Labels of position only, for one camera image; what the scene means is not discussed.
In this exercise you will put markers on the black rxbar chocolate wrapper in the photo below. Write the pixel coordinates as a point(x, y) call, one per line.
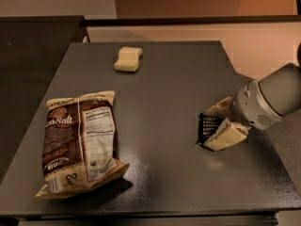
point(207, 126)

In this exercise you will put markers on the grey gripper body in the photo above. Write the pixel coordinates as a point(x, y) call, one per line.
point(253, 106)

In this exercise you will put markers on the pale yellow sponge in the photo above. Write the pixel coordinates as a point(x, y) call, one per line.
point(128, 60)

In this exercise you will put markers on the sea salt chips bag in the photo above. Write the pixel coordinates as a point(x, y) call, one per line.
point(79, 146)

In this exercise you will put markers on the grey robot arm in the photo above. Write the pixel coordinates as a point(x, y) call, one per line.
point(282, 90)

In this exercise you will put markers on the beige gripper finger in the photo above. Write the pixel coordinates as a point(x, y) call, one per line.
point(227, 134)
point(221, 109)

